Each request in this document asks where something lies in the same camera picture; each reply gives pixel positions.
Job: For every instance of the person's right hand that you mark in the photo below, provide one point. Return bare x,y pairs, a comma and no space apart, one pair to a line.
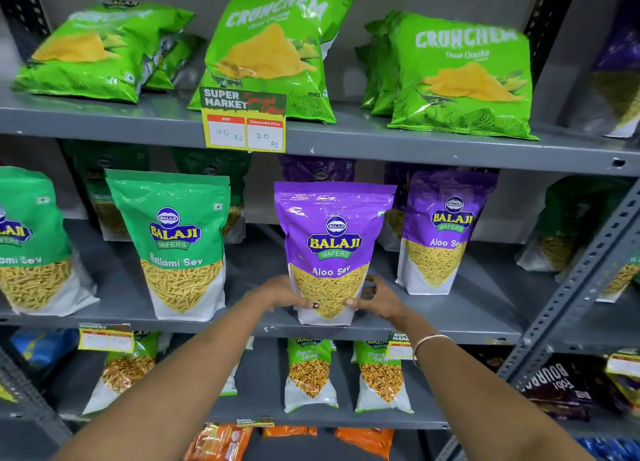
385,303

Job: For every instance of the person's left hand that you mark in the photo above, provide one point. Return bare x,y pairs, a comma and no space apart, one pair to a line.
277,293

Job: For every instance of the person's left thumb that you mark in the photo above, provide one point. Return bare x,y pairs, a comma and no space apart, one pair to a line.
307,304

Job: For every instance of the person's right thumb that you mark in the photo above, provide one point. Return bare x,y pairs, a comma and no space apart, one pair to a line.
359,304

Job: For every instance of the purple snack pouch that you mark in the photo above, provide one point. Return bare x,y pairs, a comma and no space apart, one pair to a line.
316,169
332,225
442,225
395,215

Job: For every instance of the person's left forearm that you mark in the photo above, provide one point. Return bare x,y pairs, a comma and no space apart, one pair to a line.
170,390

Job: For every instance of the person's right forearm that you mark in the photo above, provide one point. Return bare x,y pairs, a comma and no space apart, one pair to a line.
480,405

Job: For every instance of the small yellow price tag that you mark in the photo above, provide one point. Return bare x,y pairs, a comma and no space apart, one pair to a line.
399,346
106,339
255,422
624,363

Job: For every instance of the silver bangle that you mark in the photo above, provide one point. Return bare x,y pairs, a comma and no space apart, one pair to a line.
425,342

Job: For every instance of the orange snack packet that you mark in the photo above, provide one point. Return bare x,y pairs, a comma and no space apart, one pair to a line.
217,443
290,431
365,440

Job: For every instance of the grey metal shelf rack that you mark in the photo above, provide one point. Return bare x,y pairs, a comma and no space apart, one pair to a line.
400,143

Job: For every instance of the large yellow price tag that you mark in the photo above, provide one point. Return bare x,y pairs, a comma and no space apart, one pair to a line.
242,125

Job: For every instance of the dark brown biscuit packet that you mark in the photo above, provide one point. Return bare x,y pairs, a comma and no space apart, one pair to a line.
557,388

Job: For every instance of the light green chips bag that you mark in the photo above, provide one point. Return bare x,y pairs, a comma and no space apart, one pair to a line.
270,45
172,63
465,80
95,50
377,70

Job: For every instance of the blue snack packet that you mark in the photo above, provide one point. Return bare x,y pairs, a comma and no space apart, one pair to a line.
42,348

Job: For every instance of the yellow snack packet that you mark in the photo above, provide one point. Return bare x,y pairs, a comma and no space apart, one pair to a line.
625,393

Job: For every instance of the blue packets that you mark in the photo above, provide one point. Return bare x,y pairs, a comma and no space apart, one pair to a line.
610,449

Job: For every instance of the purple chips bag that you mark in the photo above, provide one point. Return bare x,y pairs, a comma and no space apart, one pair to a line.
617,60

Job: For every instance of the grey slotted angle post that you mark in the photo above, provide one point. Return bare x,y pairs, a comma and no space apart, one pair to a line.
575,290

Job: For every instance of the black slotted post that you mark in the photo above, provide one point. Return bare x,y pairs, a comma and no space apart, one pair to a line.
22,10
552,20

